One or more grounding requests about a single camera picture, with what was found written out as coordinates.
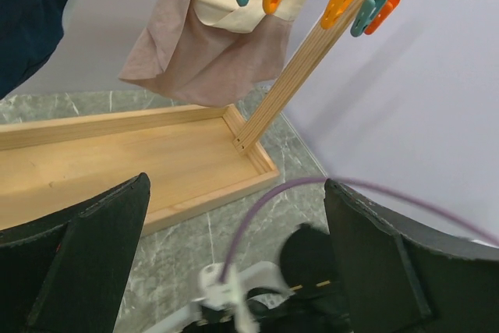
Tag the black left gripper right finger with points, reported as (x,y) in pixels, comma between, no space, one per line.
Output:
(402,276)

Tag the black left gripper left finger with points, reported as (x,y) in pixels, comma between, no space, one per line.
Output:
(67,271)

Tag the pink beige underwear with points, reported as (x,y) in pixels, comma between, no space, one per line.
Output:
(210,52)

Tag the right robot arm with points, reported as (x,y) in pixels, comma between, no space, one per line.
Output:
(308,267)

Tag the navy blue underwear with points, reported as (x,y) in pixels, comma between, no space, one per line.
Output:
(30,33)

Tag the wooden clothes rack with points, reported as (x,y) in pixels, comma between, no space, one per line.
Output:
(197,158)

